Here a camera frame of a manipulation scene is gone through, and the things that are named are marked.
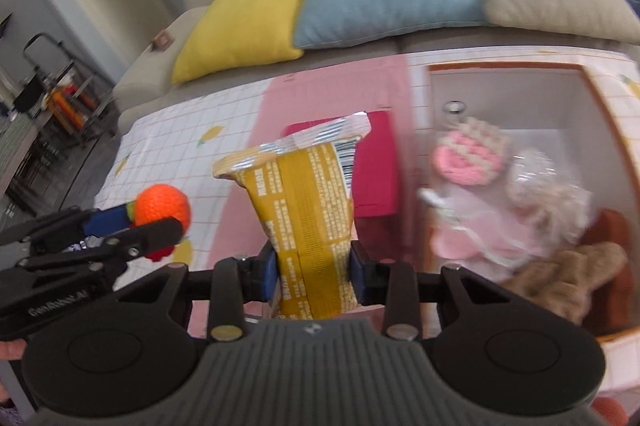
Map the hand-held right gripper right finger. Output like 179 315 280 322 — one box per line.
349 240 525 342

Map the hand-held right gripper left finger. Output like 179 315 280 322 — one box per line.
116 245 279 343

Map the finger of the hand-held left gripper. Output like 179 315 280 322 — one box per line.
0 203 135 257
16 216 184 283

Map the orange crochet ball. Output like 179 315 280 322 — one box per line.
130 183 192 262

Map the yellow snack packet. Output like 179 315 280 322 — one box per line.
212 110 372 321

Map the pink cloth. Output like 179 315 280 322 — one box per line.
419 185 551 280

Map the pink and cream crochet toy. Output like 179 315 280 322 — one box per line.
430 100 512 187

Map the brown towel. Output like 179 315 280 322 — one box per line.
504 240 630 325

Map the plastic-wrapped bouquet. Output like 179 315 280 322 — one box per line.
504 148 594 247

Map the orange cardboard box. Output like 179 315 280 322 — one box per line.
422 61 640 400

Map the person's left hand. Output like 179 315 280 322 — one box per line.
0 339 29 360

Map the pink box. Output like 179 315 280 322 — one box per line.
282 109 401 219

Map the metal trolley rack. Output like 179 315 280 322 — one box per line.
19 32 122 143

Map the yellow pillow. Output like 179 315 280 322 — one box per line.
170 0 314 86

